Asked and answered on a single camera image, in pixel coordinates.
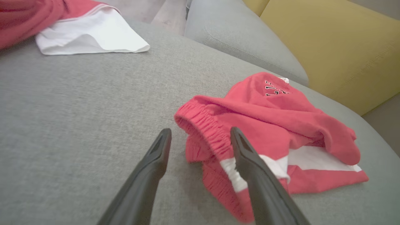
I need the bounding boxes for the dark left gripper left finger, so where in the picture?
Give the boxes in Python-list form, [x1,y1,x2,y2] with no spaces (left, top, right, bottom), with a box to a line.
[97,128,172,225]

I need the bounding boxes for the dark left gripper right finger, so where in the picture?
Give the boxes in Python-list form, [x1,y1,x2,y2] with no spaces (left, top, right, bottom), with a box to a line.
[230,127,312,225]

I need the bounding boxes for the red shorts with white trim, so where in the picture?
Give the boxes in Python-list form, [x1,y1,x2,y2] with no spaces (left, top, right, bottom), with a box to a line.
[174,72,369,224]

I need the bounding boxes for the red Bulls 23 jersey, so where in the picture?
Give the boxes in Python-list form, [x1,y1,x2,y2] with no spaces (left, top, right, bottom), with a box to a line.
[0,0,150,56]

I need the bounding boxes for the large grey sofa seat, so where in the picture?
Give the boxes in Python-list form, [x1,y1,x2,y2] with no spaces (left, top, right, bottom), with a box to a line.
[0,19,400,225]

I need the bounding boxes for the small grey sofa cushion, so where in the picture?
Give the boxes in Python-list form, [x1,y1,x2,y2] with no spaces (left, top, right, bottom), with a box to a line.
[184,0,310,86]

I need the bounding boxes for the yellow sofa cushion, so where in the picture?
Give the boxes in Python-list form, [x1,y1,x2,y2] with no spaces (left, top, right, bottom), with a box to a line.
[244,0,400,116]

